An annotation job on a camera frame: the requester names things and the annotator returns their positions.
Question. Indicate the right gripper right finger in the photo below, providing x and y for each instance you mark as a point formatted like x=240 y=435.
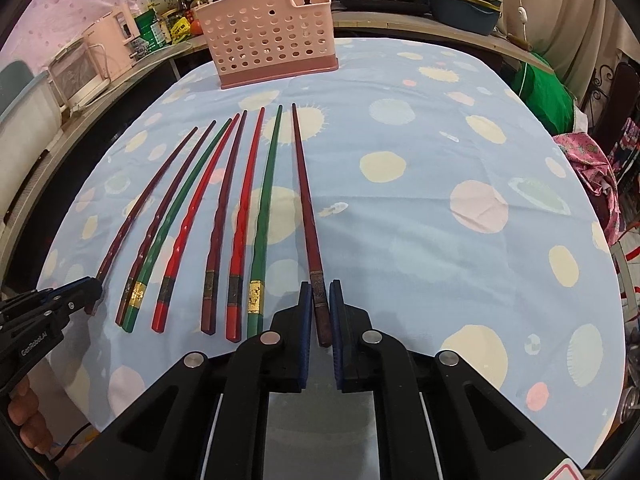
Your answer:
x=367 y=360

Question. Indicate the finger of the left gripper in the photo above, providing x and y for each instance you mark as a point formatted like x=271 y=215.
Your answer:
x=72 y=297

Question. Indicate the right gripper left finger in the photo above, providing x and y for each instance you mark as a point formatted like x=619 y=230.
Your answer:
x=276 y=361

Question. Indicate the green chopstick gold band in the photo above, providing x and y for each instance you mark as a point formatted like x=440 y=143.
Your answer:
x=256 y=288

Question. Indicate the dark red twisted chopstick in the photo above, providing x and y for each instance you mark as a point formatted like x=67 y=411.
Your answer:
x=209 y=302

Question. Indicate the left human hand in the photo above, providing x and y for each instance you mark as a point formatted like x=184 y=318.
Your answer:
x=24 y=412

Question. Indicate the white dish drainer bin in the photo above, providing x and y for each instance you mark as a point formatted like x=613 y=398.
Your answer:
x=30 y=119

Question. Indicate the blue planet pattern tablecloth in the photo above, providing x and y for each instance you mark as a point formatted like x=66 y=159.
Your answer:
x=442 y=205

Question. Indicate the white glass kettle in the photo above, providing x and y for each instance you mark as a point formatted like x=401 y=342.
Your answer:
x=76 y=75

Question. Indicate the pink electric kettle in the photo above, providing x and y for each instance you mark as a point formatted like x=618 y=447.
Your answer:
x=115 y=31

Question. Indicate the green tin can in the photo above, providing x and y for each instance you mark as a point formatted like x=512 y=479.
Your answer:
x=150 y=30

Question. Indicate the yellow snack packet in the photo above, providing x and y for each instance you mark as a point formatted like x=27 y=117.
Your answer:
x=180 y=30

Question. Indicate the red tomato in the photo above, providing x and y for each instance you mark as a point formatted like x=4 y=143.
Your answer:
x=196 y=28

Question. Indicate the pink floral cloth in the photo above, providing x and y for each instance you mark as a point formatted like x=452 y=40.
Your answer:
x=596 y=175

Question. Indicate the green plastic bag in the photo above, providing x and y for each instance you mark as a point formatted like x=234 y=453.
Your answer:
x=546 y=97

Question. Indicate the pink perforated utensil holder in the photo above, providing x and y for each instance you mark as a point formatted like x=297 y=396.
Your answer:
x=253 y=41

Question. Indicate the blue bowl with greens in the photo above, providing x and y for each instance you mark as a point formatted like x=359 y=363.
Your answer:
x=478 y=16

